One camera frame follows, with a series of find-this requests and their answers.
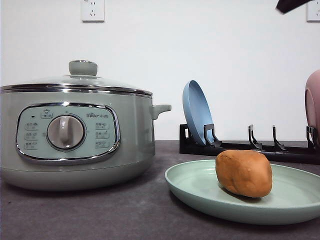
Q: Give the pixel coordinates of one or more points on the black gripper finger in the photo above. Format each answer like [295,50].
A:
[285,6]

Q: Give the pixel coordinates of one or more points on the brown potato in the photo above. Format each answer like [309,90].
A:
[246,172]

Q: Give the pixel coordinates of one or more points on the green plate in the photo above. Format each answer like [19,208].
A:
[196,187]

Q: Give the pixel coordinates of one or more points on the glass steamer lid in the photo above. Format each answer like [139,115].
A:
[82,78]

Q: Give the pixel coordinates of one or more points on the pink plate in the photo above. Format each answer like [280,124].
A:
[312,100]

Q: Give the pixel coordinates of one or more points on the blue plate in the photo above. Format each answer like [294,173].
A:
[197,111]

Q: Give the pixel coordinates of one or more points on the black plate rack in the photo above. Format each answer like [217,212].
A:
[212,146]

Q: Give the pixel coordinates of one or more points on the green electric steamer pot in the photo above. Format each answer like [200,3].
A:
[76,140]

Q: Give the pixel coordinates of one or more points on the white wall socket right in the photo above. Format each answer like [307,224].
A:
[313,12]

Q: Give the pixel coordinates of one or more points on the white wall socket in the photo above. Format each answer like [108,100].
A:
[92,11]
[313,12]

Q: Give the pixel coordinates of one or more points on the white wall socket left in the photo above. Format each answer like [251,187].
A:
[92,11]

